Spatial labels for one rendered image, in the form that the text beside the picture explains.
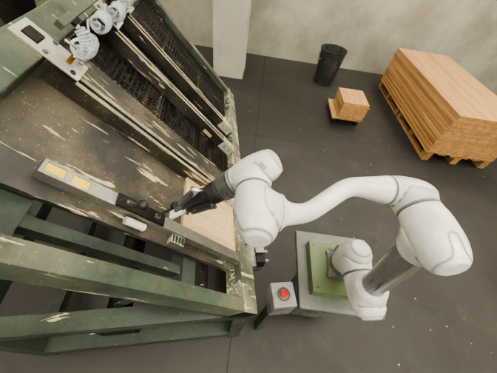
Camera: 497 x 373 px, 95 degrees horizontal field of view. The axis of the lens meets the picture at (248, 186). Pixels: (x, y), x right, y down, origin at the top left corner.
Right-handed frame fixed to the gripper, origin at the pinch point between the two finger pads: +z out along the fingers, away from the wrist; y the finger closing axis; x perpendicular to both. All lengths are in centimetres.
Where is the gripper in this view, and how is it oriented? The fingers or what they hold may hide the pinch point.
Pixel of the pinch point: (177, 212)
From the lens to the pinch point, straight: 86.7
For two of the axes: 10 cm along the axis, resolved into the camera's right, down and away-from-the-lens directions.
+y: 5.5, 4.8, 6.8
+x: -1.0, -7.7, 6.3
